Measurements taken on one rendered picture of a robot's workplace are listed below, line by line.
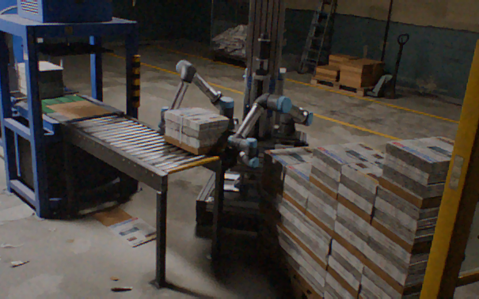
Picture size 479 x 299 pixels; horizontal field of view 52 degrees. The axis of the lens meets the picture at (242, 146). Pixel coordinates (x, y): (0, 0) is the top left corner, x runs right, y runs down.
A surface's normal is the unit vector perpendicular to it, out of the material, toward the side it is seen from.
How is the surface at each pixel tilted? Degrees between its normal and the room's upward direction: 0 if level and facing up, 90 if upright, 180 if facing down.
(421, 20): 90
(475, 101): 90
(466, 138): 90
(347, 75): 90
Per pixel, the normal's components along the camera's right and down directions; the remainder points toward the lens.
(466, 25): -0.70, 0.19
